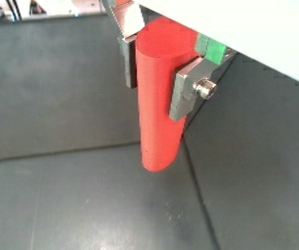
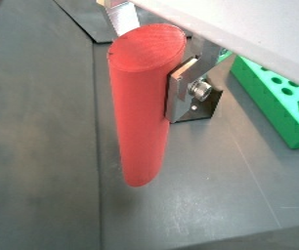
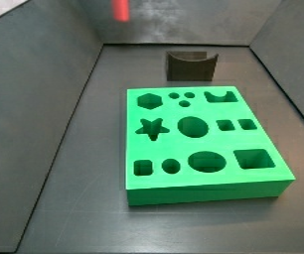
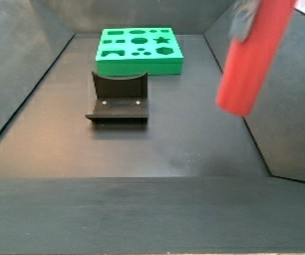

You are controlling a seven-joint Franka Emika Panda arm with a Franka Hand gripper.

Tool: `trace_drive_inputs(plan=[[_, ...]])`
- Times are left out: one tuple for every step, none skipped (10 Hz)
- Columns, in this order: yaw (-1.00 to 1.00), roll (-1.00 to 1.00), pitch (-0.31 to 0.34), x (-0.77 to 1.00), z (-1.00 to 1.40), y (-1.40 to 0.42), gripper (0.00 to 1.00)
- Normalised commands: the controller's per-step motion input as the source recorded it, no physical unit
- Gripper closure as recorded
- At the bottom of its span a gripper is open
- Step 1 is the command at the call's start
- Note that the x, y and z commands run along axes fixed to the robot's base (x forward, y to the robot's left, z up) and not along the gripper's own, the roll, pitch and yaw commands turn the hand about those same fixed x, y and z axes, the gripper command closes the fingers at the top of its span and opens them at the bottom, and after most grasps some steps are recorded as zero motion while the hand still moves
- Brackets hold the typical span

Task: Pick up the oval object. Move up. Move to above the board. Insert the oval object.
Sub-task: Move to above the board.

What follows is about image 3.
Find black curved peg holder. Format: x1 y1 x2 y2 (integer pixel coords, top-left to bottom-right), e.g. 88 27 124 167
165 51 219 81

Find green shape sorter board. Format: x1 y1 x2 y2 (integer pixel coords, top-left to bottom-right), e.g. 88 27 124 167
125 86 294 205

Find red oval cylinder peg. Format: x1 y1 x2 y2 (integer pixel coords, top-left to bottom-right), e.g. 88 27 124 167
111 0 129 22

